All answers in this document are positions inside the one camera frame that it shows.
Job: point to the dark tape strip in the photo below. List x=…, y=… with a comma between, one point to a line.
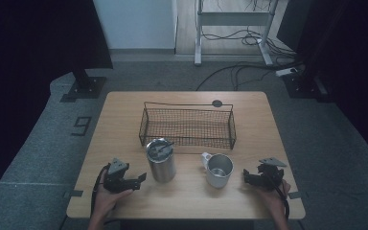
x=294, y=195
x=76, y=193

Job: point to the white metal desk frame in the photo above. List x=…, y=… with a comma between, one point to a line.
x=233, y=18

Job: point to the white power strip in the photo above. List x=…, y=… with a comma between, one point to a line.
x=286, y=72

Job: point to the black curtain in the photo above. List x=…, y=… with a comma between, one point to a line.
x=348, y=48
x=28, y=48

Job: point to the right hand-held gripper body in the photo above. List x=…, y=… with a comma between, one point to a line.
x=270, y=175

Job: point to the white mug with steel inside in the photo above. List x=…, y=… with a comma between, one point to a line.
x=218, y=177

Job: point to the dark round table grommet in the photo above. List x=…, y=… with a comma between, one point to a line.
x=217, y=103

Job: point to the black stand base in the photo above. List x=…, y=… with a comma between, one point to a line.
x=303, y=86
x=86, y=87

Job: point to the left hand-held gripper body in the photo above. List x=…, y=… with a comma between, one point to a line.
x=116, y=179

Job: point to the black straw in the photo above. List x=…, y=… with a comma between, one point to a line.
x=166, y=147

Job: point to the person's left hand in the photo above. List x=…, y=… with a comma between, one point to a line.
x=105, y=201

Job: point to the person's right hand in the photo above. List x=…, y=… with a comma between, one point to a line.
x=278, y=201

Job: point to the stainless steel tumbler with lid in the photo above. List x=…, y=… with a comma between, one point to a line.
x=162, y=167

